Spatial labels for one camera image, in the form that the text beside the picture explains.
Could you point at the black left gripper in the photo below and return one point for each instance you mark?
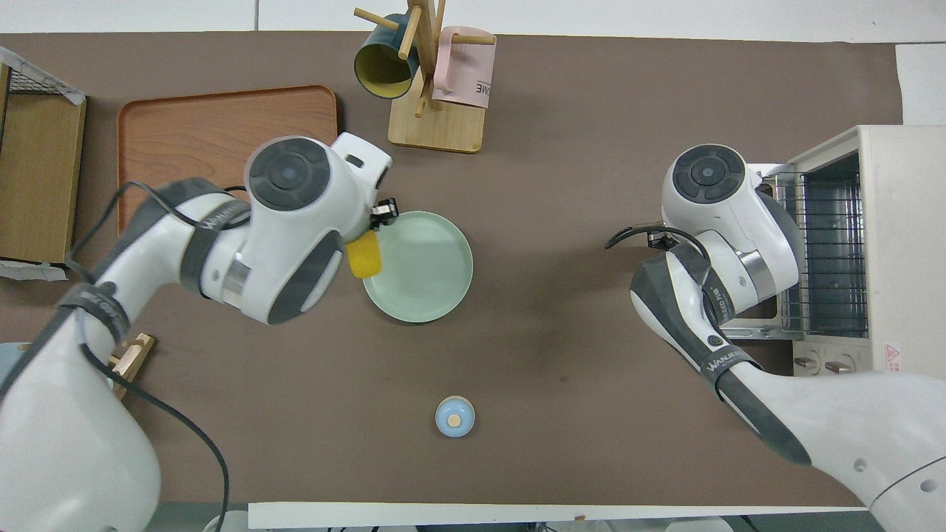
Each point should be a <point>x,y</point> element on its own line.
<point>386,212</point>

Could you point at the yellow corn cob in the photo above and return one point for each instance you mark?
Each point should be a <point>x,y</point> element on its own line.
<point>365,258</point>

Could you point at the pale green plate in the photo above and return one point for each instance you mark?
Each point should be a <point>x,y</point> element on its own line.
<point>425,270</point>

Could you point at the white toaster oven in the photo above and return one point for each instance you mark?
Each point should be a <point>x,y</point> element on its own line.
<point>902,222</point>

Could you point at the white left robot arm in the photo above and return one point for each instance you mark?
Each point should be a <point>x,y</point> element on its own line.
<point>295,222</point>

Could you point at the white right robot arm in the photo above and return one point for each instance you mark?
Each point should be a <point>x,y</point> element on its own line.
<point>709,214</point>

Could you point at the wooden mug rack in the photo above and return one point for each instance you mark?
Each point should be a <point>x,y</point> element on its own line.
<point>443,129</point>

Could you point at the dark blue mug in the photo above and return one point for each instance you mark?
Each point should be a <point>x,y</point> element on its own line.
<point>380,66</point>

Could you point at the pink mug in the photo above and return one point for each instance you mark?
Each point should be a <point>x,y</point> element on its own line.
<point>465,74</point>

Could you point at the brown table mat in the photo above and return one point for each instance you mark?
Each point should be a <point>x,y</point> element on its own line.
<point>562,222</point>

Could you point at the brown wooden tray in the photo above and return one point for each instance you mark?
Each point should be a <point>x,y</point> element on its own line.
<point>207,133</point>

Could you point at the blue bell with wooden knob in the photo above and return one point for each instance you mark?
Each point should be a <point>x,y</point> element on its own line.
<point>454,417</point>

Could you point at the wooden plate rack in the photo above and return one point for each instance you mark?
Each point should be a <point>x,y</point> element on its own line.
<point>133,355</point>

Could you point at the wooden shelf unit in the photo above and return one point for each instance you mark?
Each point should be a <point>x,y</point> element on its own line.
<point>37,177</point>

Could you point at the white crumpled plastic sheet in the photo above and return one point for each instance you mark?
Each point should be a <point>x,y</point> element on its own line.
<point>29,270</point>

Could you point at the light blue plate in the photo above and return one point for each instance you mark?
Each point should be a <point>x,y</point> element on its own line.
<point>11,356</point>

